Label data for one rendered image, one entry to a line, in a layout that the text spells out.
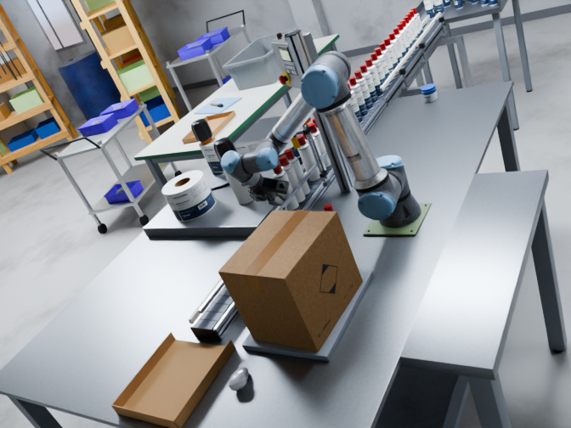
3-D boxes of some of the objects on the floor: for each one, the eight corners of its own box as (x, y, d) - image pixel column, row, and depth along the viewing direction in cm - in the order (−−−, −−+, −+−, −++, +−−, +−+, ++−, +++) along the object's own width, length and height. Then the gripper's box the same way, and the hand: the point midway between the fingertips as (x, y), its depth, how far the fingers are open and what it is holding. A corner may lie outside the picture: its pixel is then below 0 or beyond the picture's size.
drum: (136, 104, 889) (105, 45, 843) (107, 124, 843) (73, 63, 797) (110, 109, 926) (79, 53, 880) (81, 128, 880) (47, 70, 835)
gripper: (245, 169, 211) (275, 194, 226) (239, 190, 207) (270, 215, 223) (262, 167, 206) (293, 193, 221) (257, 189, 202) (288, 214, 218)
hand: (285, 202), depth 220 cm, fingers closed, pressing on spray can
